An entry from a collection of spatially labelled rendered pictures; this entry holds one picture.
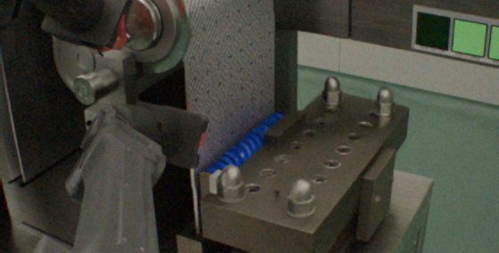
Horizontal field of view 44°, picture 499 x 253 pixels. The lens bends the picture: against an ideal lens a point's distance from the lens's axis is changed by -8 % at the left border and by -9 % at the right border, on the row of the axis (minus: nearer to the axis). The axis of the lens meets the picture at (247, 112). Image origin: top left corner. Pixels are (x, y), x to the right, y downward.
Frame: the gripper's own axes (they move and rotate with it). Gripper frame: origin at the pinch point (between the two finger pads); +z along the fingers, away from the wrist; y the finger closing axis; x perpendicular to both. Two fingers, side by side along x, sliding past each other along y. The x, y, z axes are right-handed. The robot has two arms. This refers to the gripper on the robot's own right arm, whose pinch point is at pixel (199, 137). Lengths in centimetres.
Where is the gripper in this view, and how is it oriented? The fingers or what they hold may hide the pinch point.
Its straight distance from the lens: 90.4
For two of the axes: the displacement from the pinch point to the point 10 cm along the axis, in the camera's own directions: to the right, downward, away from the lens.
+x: 2.2, -9.7, -0.1
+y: 8.7, 2.0, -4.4
